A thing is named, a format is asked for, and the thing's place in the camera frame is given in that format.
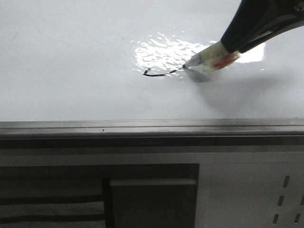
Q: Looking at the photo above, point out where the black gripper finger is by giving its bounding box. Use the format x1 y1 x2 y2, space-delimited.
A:
220 0 281 54
238 4 304 54

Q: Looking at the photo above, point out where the taped whiteboard marker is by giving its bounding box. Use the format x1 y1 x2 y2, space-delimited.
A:
182 41 241 72

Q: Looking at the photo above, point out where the white whiteboard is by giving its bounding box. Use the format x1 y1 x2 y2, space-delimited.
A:
0 0 304 149

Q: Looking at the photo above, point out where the white perforated metal panel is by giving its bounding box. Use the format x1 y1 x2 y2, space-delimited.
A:
197 152 304 228

